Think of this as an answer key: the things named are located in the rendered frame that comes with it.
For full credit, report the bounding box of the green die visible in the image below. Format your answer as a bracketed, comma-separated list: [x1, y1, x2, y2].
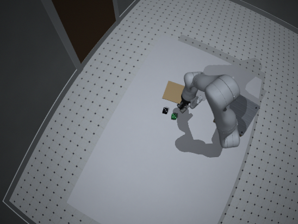
[171, 114, 177, 120]

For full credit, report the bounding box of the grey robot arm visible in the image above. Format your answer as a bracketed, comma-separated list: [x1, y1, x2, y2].
[182, 72, 240, 148]

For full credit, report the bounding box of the black die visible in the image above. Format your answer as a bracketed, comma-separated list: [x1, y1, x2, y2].
[163, 107, 168, 114]

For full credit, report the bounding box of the tan flat mat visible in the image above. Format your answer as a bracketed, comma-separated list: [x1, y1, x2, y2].
[162, 81, 185, 104]

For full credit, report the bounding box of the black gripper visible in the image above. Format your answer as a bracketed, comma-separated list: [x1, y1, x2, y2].
[177, 95, 190, 110]

